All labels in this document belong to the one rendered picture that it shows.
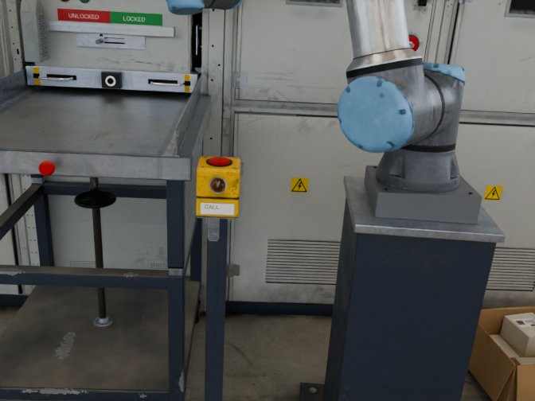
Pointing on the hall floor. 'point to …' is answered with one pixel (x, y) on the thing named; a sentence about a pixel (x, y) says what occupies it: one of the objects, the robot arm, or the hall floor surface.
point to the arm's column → (404, 316)
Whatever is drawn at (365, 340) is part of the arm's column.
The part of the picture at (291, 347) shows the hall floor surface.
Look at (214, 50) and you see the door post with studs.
